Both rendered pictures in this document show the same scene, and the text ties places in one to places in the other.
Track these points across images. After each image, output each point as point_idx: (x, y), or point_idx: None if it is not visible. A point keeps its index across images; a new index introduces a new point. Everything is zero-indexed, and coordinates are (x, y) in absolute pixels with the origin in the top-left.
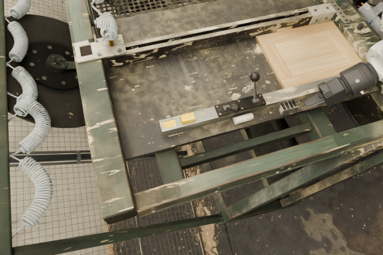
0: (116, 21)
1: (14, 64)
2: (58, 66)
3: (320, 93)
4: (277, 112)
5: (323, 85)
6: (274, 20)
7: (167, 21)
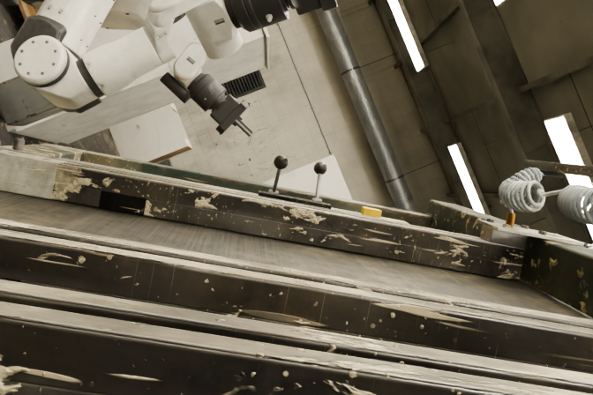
0: (536, 308)
1: None
2: None
3: (240, 116)
4: None
5: (246, 101)
6: (161, 180)
7: (394, 276)
